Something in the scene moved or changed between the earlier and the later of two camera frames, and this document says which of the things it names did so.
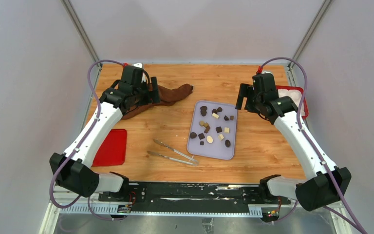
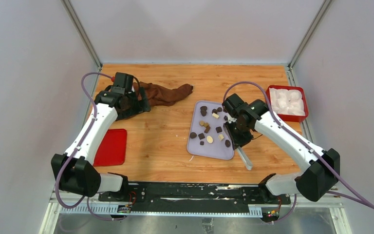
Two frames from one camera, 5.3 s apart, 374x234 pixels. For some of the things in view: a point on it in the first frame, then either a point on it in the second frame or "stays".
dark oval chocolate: [227, 143] stays
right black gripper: [246, 90] → [237, 141]
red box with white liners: [295, 93] stays
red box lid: [112, 151] stays
